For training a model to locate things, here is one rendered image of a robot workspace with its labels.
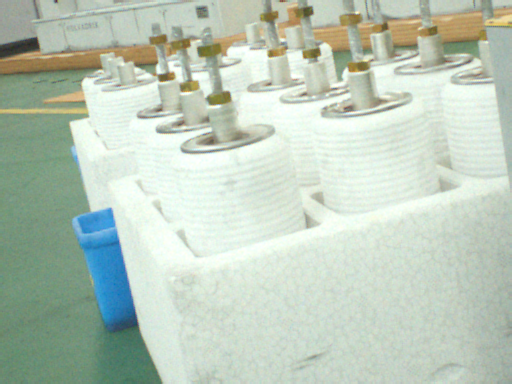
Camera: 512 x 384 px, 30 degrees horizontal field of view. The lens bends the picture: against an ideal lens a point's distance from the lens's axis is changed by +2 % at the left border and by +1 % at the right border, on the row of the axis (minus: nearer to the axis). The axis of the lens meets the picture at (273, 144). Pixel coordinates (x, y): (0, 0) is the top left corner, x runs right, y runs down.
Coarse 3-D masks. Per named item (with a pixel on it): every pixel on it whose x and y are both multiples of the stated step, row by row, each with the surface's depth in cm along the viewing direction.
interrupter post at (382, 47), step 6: (372, 36) 101; (378, 36) 100; (384, 36) 100; (390, 36) 101; (372, 42) 101; (378, 42) 101; (384, 42) 100; (390, 42) 101; (372, 48) 101; (378, 48) 101; (384, 48) 101; (390, 48) 101; (378, 54) 101; (384, 54) 101; (390, 54) 101; (378, 60) 101
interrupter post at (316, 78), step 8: (304, 64) 87; (312, 64) 86; (320, 64) 86; (304, 72) 87; (312, 72) 86; (320, 72) 86; (312, 80) 87; (320, 80) 87; (328, 80) 87; (312, 88) 87; (320, 88) 87; (328, 88) 87
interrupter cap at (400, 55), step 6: (414, 48) 103; (396, 54) 103; (402, 54) 102; (408, 54) 100; (414, 54) 99; (372, 60) 103; (384, 60) 98; (390, 60) 98; (396, 60) 98; (402, 60) 98
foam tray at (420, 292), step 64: (128, 192) 95; (320, 192) 82; (448, 192) 73; (128, 256) 97; (192, 256) 70; (256, 256) 68; (320, 256) 69; (384, 256) 70; (448, 256) 72; (192, 320) 67; (256, 320) 68; (320, 320) 70; (384, 320) 71; (448, 320) 73
